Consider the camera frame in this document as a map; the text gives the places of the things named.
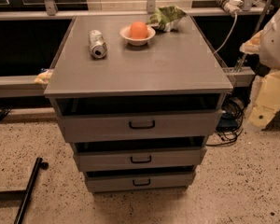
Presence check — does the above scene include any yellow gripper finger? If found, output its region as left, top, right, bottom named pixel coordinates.
left=247, top=70, right=280, bottom=130

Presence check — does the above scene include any grey drawer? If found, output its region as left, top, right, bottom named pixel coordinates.
left=86, top=171, right=195, bottom=193
left=58, top=110, right=222, bottom=143
left=74, top=147, right=206, bottom=172

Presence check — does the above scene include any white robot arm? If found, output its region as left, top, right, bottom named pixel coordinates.
left=240, top=8, right=280, bottom=130

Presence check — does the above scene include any grey drawer cabinet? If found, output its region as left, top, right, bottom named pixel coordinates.
left=45, top=16, right=232, bottom=181

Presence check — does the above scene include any grey bottom drawer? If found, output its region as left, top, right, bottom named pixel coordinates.
left=86, top=171, right=195, bottom=193

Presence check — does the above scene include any grey top drawer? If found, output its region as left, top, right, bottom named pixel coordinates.
left=58, top=110, right=222, bottom=143

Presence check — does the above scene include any white power strip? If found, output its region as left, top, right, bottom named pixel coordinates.
left=215, top=0, right=243, bottom=17

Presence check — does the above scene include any green chip bag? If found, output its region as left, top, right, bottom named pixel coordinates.
left=147, top=5, right=187, bottom=33

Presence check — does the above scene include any orange fruit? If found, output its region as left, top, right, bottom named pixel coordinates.
left=130, top=21, right=147, bottom=39

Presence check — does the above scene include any small white bowl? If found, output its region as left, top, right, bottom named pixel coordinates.
left=119, top=24, right=156, bottom=47

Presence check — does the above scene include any silver soda can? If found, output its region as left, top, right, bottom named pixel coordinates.
left=89, top=30, right=107, bottom=59

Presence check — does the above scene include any yellow sponge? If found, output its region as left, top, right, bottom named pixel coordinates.
left=35, top=69, right=53, bottom=85

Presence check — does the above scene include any black metal bar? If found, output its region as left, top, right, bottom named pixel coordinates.
left=13, top=157, right=49, bottom=224

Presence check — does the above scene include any black cable bundle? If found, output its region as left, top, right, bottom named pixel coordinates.
left=205, top=97, right=246, bottom=147

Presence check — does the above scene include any white power cable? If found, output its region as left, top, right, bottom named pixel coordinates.
left=212, top=12, right=239, bottom=56

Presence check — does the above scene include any grey metal rail frame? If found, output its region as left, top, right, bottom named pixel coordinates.
left=0, top=0, right=279, bottom=99

